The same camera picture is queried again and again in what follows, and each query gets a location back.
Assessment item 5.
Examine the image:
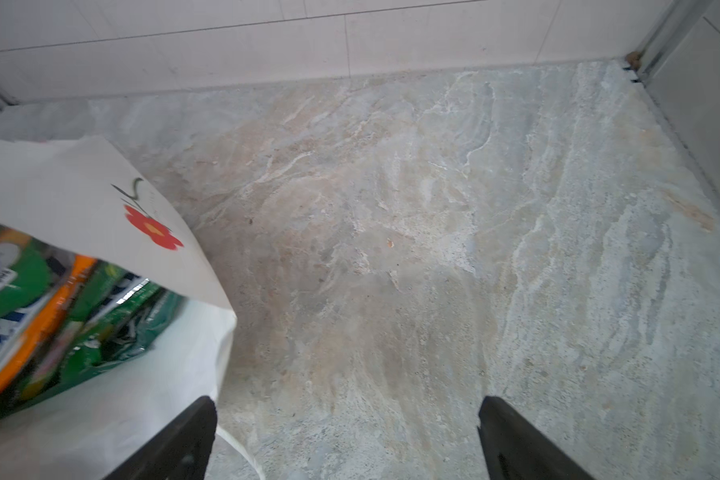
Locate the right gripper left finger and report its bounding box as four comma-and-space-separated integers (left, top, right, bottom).
105, 396, 218, 480

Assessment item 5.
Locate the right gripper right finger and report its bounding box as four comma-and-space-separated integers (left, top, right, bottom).
477, 396, 593, 480

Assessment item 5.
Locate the orange Fox's candy pack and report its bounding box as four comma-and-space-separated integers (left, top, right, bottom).
0, 255, 97, 394

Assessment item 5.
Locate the green Fox's candy pack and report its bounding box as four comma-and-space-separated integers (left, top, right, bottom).
0, 225, 75, 371

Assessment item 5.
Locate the white floral paper bag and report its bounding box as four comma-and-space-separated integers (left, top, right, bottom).
0, 136, 237, 479

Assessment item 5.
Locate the dark green crisps bag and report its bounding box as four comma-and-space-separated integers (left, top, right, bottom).
94, 290, 184, 365

